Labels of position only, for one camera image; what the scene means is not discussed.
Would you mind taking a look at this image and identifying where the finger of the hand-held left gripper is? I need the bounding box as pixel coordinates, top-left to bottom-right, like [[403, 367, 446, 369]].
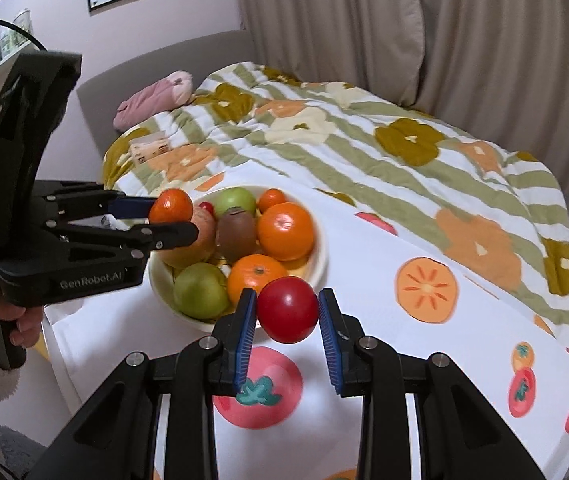
[[34, 180, 160, 224], [47, 220, 201, 260]]

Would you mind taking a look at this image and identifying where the person's left hand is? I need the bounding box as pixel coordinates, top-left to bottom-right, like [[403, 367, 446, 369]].
[[0, 301, 44, 349]]

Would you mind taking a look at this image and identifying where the small glossy mandarin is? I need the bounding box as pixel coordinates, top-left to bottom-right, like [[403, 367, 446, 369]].
[[148, 188, 194, 224]]

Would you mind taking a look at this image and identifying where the medium orange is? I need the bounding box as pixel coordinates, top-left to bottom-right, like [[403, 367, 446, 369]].
[[227, 254, 288, 306]]

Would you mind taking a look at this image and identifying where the small tissue packet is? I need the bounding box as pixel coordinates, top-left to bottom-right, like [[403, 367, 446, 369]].
[[129, 132, 170, 166]]

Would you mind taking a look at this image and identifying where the cream bowl with orange inside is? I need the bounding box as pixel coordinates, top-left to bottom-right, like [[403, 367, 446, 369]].
[[148, 185, 329, 333]]

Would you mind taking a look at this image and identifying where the small green apple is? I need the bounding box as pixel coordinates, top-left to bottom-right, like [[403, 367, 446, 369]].
[[213, 187, 258, 219]]

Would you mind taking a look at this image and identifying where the white fruit-print tablecloth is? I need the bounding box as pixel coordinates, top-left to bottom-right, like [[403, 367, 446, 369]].
[[42, 170, 569, 480]]

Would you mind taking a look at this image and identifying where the white shelf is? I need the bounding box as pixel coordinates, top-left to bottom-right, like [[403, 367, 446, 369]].
[[0, 47, 45, 92]]

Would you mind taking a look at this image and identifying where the large green apple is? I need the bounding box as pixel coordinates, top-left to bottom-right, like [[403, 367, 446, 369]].
[[173, 262, 230, 320]]

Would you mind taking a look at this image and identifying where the brown kiwi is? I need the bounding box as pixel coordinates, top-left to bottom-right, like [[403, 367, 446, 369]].
[[216, 208, 258, 264]]

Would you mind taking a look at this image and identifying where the beige curtain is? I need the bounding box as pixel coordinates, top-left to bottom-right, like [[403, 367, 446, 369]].
[[232, 0, 569, 211]]

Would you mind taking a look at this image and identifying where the grey fuzzy cloth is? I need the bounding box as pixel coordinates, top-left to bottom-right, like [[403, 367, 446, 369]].
[[0, 410, 45, 480]]

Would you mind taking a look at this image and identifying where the grey upholstered bed frame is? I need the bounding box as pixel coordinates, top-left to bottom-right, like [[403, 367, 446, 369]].
[[75, 30, 260, 161]]

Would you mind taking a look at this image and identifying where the large orange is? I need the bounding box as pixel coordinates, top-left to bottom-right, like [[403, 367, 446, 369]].
[[257, 202, 315, 262]]

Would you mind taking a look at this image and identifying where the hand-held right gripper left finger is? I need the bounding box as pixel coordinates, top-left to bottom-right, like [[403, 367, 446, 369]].
[[29, 287, 258, 480]]

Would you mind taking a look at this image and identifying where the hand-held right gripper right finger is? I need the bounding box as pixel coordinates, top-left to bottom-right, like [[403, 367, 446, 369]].
[[317, 287, 550, 480]]

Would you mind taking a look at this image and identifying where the floral striped blanket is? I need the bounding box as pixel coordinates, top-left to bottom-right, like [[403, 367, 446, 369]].
[[102, 61, 569, 356]]

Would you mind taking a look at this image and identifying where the pink plush pillow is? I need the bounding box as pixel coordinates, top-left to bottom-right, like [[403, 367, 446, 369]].
[[113, 71, 195, 130]]

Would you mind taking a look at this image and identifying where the peach yellow apple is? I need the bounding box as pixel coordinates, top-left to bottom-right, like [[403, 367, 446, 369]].
[[162, 205, 218, 269]]

